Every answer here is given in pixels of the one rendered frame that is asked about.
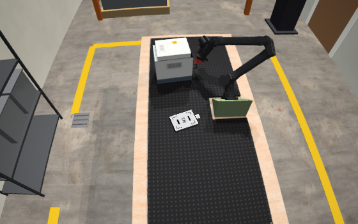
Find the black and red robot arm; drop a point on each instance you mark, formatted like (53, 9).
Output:
(227, 81)

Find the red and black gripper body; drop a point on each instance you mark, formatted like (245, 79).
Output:
(202, 56)

